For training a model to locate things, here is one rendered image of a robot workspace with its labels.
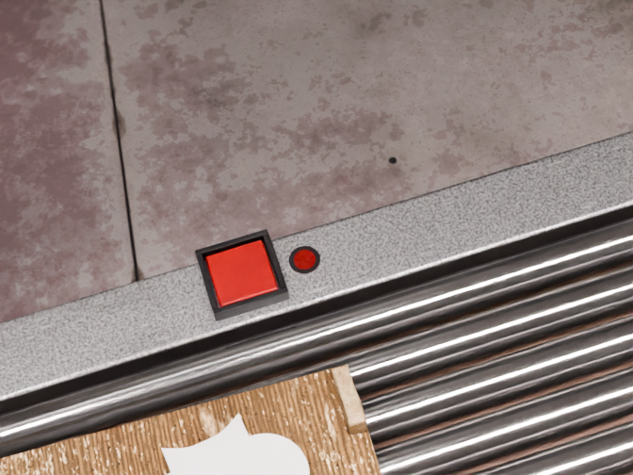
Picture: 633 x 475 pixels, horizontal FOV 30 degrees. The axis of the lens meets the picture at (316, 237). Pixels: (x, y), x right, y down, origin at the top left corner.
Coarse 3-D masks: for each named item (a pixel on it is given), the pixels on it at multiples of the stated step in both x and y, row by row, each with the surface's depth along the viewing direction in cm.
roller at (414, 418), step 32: (512, 352) 113; (544, 352) 112; (576, 352) 112; (608, 352) 112; (416, 384) 112; (448, 384) 111; (480, 384) 111; (512, 384) 111; (544, 384) 112; (384, 416) 110; (416, 416) 110; (448, 416) 111
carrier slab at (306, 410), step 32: (288, 384) 110; (320, 384) 110; (160, 416) 109; (192, 416) 109; (224, 416) 109; (256, 416) 109; (288, 416) 109; (320, 416) 108; (64, 448) 108; (96, 448) 108; (128, 448) 108; (160, 448) 108; (320, 448) 107; (352, 448) 107
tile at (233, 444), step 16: (224, 432) 107; (240, 432) 107; (192, 448) 107; (208, 448) 106; (224, 448) 106; (240, 448) 106; (256, 448) 106; (272, 448) 106; (288, 448) 106; (176, 464) 106; (192, 464) 106; (208, 464) 106; (224, 464) 106; (240, 464) 106; (256, 464) 105; (272, 464) 105; (288, 464) 105; (304, 464) 105
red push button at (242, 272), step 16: (208, 256) 118; (224, 256) 118; (240, 256) 118; (256, 256) 118; (224, 272) 117; (240, 272) 117; (256, 272) 117; (272, 272) 117; (224, 288) 116; (240, 288) 116; (256, 288) 116; (272, 288) 116; (224, 304) 116
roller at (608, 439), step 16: (608, 432) 108; (624, 432) 108; (560, 448) 108; (576, 448) 107; (592, 448) 107; (608, 448) 107; (624, 448) 107; (512, 464) 107; (528, 464) 107; (544, 464) 107; (560, 464) 107; (576, 464) 107; (592, 464) 107; (608, 464) 107; (624, 464) 107
